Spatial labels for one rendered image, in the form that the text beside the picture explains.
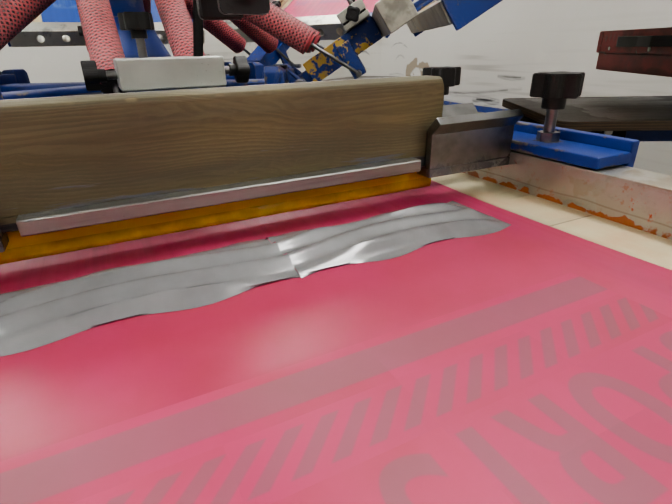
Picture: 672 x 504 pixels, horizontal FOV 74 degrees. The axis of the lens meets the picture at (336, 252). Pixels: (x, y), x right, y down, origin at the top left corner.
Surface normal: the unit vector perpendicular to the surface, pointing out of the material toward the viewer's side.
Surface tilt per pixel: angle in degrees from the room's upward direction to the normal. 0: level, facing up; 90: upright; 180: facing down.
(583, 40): 90
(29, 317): 32
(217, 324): 0
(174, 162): 90
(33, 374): 0
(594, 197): 90
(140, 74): 90
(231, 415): 0
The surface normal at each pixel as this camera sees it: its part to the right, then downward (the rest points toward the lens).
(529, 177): -0.89, 0.21
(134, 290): 0.18, -0.63
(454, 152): 0.45, 0.37
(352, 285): -0.02, -0.91
